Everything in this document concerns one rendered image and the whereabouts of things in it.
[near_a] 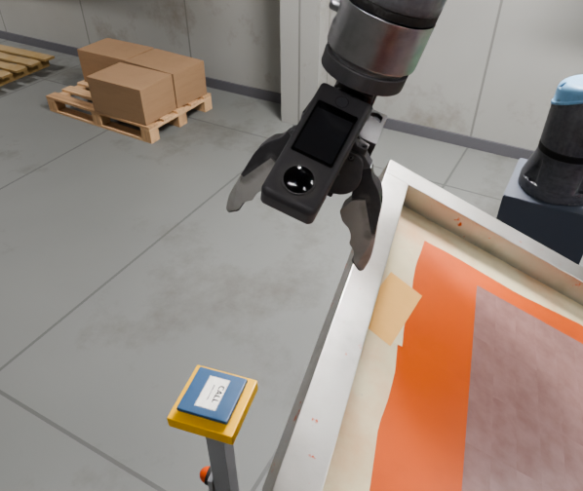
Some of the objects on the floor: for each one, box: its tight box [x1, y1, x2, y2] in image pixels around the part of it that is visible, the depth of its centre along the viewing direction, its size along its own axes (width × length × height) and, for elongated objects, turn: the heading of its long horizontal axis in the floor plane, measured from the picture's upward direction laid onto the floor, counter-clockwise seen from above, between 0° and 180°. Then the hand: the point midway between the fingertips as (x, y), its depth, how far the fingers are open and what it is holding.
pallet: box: [0, 38, 55, 94], centre depth 488 cm, size 114×78×11 cm
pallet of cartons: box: [46, 38, 213, 144], centre depth 413 cm, size 109×73×39 cm
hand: (291, 245), depth 55 cm, fingers open, 14 cm apart
